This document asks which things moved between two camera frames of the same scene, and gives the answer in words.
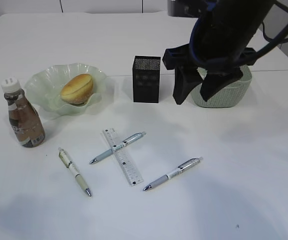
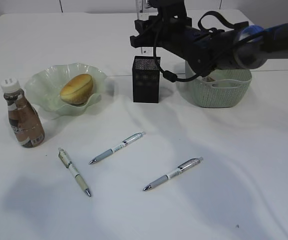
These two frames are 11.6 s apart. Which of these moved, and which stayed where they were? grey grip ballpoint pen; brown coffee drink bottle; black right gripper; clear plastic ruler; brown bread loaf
Moved: black right gripper; clear plastic ruler
Stayed: grey grip ballpoint pen; brown coffee drink bottle; brown bread loaf
